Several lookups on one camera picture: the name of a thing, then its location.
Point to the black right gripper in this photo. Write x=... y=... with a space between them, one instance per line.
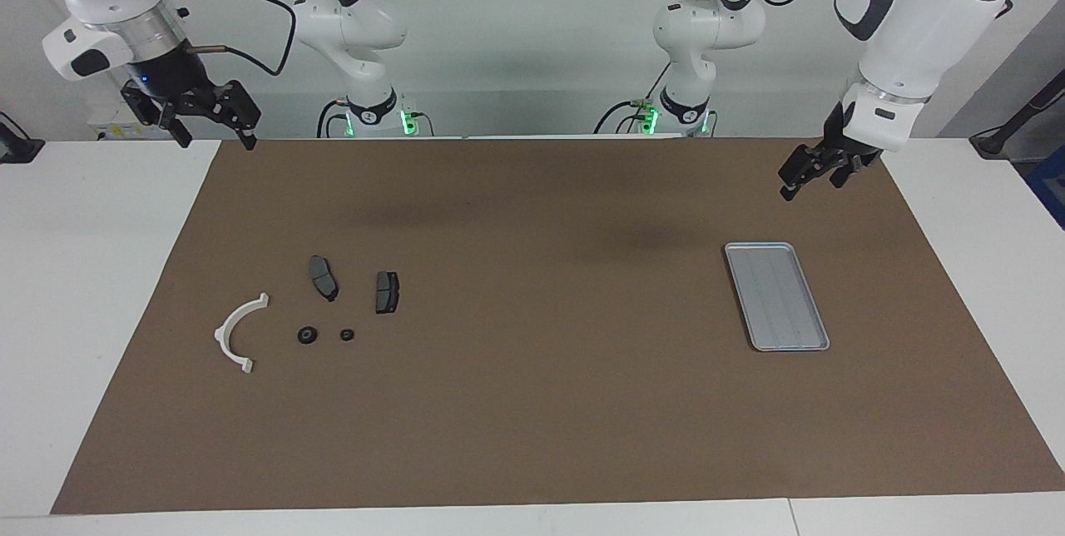
x=170 y=74

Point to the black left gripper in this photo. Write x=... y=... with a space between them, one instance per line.
x=836 y=149

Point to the large black bearing gear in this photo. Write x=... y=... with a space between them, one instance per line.
x=308 y=335

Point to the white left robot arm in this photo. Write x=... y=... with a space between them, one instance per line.
x=915 y=12

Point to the silver metal tray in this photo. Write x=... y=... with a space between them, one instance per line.
x=778 y=299

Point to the black angled stand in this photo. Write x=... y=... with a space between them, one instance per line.
x=994 y=141

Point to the black clamp stand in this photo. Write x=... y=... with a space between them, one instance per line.
x=17 y=149

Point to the curved dark grey brake pad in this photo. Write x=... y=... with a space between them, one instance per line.
x=323 y=274

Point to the blue crate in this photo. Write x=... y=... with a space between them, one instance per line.
x=1050 y=186

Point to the rectangular dark grey brake pad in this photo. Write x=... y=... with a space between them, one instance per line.
x=387 y=293

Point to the brown table mat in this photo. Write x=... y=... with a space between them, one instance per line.
x=532 y=419

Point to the white wall socket box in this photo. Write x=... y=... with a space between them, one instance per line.
x=108 y=133

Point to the white semicircular bracket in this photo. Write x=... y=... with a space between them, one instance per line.
x=223 y=338

